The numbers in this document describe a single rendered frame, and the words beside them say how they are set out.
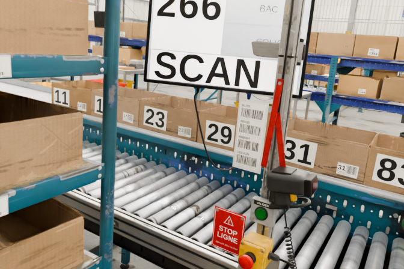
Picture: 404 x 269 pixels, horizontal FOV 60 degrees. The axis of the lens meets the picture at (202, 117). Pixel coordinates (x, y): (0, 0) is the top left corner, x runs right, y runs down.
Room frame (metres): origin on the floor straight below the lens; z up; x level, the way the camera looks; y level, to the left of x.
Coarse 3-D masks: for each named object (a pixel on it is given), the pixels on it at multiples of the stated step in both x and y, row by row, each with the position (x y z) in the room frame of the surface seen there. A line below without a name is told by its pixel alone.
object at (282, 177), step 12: (276, 168) 0.85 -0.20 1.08; (288, 168) 0.85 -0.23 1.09; (276, 180) 0.81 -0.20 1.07; (288, 180) 0.80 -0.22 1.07; (300, 180) 0.79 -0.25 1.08; (312, 180) 0.78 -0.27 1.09; (276, 192) 0.83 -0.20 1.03; (288, 192) 0.80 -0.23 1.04; (300, 192) 0.78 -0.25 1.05; (312, 192) 0.78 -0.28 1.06; (276, 204) 0.83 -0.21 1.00; (288, 204) 0.81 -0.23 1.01
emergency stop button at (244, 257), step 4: (240, 256) 0.81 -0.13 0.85; (244, 256) 0.80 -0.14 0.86; (248, 256) 0.80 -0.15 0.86; (240, 260) 0.80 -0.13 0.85; (244, 260) 0.80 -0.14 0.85; (248, 260) 0.79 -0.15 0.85; (240, 264) 0.80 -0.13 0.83; (244, 264) 0.80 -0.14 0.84; (248, 264) 0.79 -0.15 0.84; (252, 264) 0.79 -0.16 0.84; (244, 268) 0.80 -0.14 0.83; (248, 268) 0.79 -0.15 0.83
